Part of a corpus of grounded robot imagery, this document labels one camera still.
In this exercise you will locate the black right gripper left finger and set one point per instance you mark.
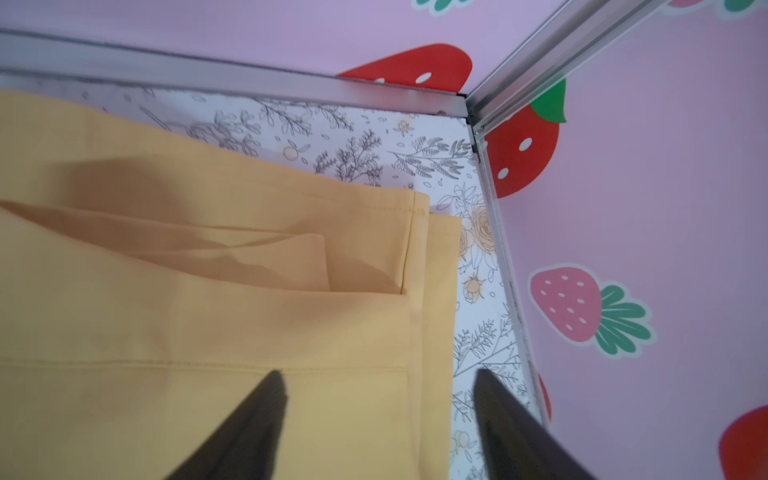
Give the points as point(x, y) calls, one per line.
point(245, 445)

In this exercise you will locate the yellow skirt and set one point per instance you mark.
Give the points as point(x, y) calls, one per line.
point(150, 281)

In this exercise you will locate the aluminium frame post right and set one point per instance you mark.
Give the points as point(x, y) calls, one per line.
point(567, 39)

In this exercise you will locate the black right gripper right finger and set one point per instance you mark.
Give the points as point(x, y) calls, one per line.
point(514, 445)

